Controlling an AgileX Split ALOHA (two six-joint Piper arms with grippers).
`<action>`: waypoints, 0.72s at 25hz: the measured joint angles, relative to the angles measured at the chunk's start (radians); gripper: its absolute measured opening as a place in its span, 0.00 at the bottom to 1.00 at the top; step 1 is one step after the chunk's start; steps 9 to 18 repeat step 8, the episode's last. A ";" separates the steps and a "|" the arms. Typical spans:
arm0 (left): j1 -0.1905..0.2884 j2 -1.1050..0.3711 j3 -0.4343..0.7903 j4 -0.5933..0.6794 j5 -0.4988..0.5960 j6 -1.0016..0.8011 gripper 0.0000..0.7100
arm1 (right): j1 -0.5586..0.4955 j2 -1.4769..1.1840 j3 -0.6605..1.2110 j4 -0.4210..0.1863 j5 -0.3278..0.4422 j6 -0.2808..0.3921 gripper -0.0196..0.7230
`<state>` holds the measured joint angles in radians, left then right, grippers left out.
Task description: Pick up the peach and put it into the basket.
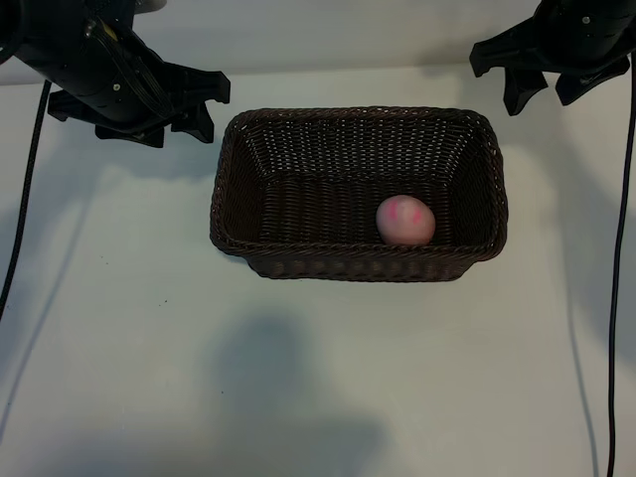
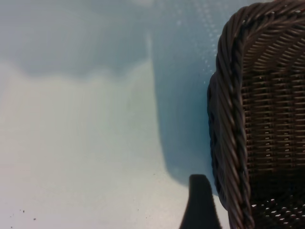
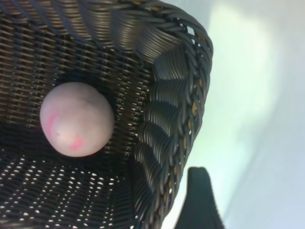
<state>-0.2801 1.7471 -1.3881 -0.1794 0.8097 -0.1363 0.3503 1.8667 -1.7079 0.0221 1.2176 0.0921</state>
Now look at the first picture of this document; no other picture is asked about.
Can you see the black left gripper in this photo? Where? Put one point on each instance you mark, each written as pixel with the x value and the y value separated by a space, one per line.
pixel 89 64

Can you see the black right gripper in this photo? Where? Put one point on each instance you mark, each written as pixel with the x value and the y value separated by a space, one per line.
pixel 571 40

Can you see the dark brown woven basket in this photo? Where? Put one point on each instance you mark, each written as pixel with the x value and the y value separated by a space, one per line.
pixel 323 199

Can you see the pink peach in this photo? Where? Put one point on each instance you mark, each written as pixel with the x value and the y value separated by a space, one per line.
pixel 405 221

